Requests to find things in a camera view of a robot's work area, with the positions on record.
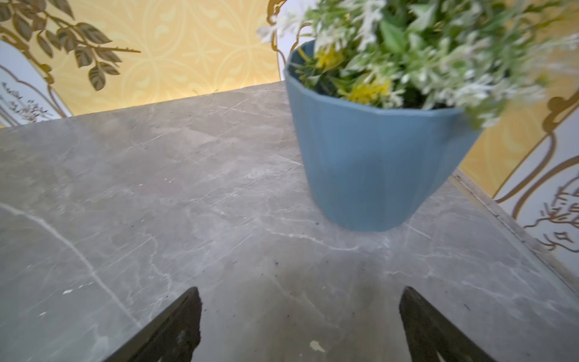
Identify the blue plant pot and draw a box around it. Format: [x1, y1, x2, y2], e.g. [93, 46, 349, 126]
[284, 42, 481, 232]

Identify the green white artificial plant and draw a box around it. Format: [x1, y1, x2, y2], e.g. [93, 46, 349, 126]
[257, 1, 578, 128]

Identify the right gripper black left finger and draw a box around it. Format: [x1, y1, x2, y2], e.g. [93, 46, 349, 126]
[107, 287, 202, 361]

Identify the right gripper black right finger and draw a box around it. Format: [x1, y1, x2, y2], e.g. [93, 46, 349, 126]
[399, 287, 495, 362]

